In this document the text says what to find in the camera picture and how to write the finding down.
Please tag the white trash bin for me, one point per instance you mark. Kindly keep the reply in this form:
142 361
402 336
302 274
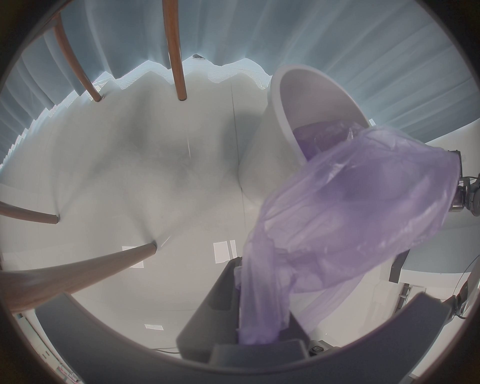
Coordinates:
262 150

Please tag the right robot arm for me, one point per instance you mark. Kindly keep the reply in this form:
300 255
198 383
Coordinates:
459 200

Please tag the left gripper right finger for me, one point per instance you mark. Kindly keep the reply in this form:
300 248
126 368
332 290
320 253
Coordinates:
298 332

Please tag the purple plastic bag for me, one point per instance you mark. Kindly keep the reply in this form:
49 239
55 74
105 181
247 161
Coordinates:
356 195

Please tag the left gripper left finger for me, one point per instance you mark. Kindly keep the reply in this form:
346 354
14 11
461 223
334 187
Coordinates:
210 322

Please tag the white cushioned wooden chair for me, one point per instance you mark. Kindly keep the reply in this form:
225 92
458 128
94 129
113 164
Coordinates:
176 56

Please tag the white curtain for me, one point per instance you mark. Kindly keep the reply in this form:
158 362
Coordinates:
337 37

